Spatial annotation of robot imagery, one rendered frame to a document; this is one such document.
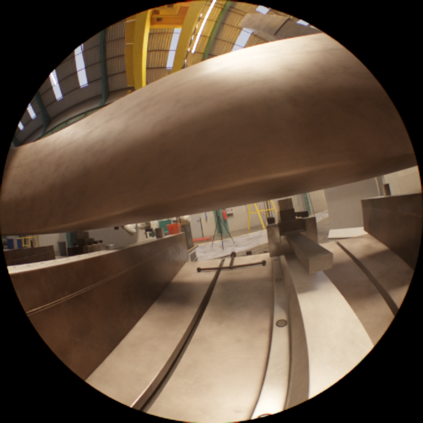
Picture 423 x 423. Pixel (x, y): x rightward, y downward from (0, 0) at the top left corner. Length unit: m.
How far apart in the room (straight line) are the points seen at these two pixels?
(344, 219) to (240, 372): 2.90
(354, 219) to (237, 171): 2.80
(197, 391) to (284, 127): 0.78
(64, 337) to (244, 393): 0.49
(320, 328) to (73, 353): 0.67
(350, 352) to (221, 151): 0.59
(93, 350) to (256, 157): 0.81
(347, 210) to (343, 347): 2.76
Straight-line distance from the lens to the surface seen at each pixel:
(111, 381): 0.58
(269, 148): 0.38
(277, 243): 0.87
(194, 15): 10.79
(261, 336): 0.56
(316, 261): 0.44
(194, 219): 7.91
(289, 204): 1.00
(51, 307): 0.49
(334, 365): 0.34
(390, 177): 5.88
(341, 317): 0.42
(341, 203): 3.00
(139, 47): 11.14
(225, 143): 0.40
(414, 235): 1.01
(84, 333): 0.56
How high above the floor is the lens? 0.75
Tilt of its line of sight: 5 degrees up
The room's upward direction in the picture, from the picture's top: 9 degrees counter-clockwise
